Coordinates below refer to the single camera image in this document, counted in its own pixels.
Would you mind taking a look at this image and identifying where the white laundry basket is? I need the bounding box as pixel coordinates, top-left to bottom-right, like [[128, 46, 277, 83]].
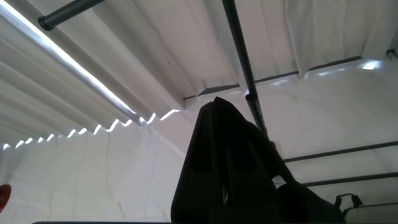
[[334, 192, 398, 224]]

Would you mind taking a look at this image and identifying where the black clothes rack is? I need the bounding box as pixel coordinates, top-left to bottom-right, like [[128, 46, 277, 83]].
[[37, 0, 398, 188]]

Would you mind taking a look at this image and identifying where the white curtain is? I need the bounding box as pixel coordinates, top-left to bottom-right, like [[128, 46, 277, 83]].
[[0, 0, 398, 151]]

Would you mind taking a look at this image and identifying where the black garment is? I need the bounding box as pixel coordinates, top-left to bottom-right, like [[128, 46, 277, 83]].
[[213, 96, 345, 223]]

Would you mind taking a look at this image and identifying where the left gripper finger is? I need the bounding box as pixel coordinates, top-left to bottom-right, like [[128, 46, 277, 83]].
[[170, 98, 226, 223]]

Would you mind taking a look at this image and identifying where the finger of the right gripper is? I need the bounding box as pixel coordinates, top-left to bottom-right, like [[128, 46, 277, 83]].
[[224, 146, 282, 223]]

